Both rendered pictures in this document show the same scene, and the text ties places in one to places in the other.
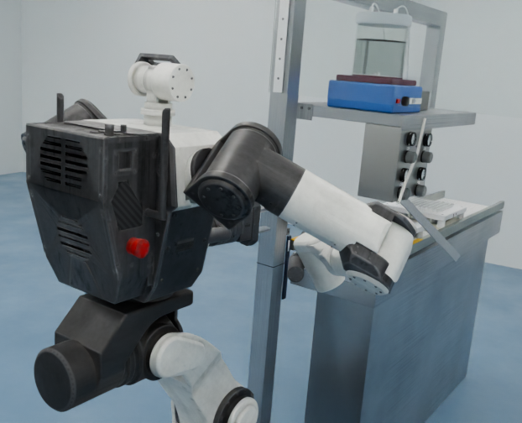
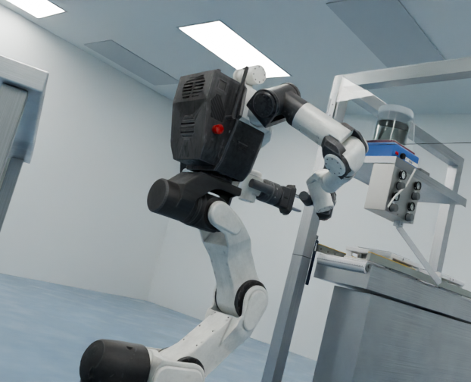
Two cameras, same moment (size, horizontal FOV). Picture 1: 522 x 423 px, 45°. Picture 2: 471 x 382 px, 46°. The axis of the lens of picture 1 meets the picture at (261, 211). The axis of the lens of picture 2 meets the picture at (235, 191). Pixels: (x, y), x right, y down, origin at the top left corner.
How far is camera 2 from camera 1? 1.04 m
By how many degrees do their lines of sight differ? 27
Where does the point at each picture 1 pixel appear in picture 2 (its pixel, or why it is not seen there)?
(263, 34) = (349, 216)
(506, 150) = not seen: outside the picture
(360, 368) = (354, 348)
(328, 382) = (330, 362)
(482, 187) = not seen: outside the picture
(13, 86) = (159, 235)
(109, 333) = (191, 178)
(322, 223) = (313, 123)
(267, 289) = (295, 271)
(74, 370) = (169, 186)
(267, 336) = (289, 306)
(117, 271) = (204, 136)
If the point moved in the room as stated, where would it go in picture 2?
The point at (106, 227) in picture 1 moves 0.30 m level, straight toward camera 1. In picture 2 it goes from (205, 111) to (199, 76)
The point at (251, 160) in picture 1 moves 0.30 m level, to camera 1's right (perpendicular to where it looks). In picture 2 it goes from (282, 90) to (379, 106)
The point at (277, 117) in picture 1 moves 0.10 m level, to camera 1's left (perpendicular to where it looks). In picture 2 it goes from (320, 160) to (298, 156)
